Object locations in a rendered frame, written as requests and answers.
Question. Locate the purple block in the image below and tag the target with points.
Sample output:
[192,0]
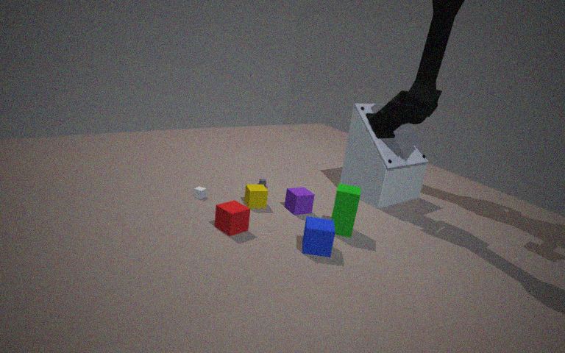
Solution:
[299,201]

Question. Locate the green block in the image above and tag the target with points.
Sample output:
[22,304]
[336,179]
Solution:
[347,199]
[343,224]

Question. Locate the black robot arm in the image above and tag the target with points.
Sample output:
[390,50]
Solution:
[421,100]

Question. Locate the red block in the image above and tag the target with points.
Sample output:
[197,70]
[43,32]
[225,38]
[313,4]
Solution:
[232,218]

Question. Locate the blue cube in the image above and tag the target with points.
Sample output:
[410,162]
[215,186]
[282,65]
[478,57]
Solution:
[318,236]

